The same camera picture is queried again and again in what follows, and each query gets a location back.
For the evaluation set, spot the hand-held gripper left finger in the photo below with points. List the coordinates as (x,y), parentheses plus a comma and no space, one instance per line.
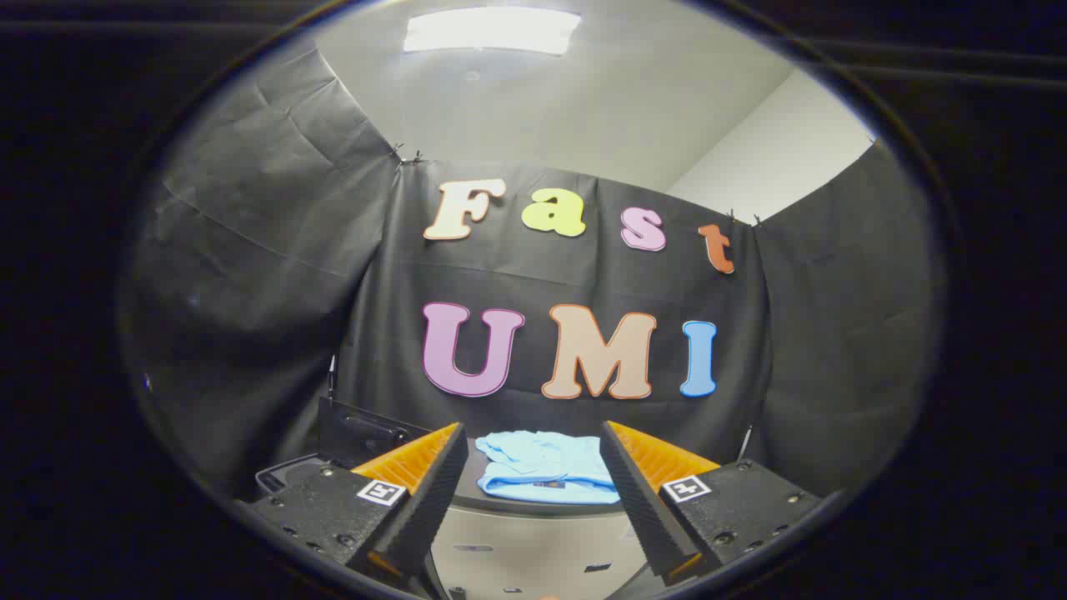
(433,492)

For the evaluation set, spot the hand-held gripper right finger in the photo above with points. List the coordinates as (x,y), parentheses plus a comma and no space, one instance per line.
(638,500)

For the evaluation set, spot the light blue shirt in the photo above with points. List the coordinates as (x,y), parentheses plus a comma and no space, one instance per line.
(546,468)

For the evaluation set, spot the ceiling light panel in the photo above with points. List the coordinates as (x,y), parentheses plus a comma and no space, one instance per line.
(492,30)

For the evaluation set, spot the grey cabinet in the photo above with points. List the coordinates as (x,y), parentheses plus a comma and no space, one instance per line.
(525,550)

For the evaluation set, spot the black backdrop cloth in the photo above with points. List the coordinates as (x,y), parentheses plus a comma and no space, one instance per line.
(275,292)

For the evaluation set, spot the thin backdrop stand pole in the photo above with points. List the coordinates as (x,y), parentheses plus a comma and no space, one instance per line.
(748,443)
(333,375)

